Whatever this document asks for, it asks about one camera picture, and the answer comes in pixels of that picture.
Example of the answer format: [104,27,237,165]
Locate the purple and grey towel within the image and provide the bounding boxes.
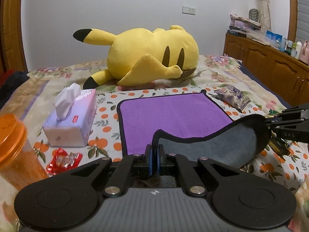
[117,91,271,168]

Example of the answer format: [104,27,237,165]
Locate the green yellow snack bag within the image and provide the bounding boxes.
[266,109,292,158]

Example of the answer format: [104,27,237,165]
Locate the wooden sideboard cabinet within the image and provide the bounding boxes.
[223,33,308,106]

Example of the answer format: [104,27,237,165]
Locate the toiletry bottles on cabinet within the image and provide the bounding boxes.
[279,39,309,65]

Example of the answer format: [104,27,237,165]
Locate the red candy wrapper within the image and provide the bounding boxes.
[46,148,83,176]

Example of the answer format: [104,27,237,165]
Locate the orange print white cloth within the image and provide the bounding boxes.
[31,86,309,194]

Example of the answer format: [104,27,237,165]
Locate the purple snack packet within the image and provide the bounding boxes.
[214,85,251,112]

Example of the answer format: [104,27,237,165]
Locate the blue white box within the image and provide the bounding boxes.
[266,30,282,49]

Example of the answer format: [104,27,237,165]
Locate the floral bed quilt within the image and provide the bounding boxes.
[1,55,308,231]

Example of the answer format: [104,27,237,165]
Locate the purple tissue box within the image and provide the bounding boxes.
[42,83,97,148]

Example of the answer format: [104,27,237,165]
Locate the orange lidded plastic bottle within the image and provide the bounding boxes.
[1,114,48,190]

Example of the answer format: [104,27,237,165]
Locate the stack of books and papers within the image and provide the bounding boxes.
[227,14,271,46]

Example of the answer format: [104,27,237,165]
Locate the rolled beige floral fabric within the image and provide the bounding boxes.
[258,0,271,32]

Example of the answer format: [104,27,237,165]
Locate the yellow Pikachu plush toy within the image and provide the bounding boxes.
[73,25,199,89]

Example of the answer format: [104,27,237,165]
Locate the white wall switch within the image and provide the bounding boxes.
[182,6,196,15]

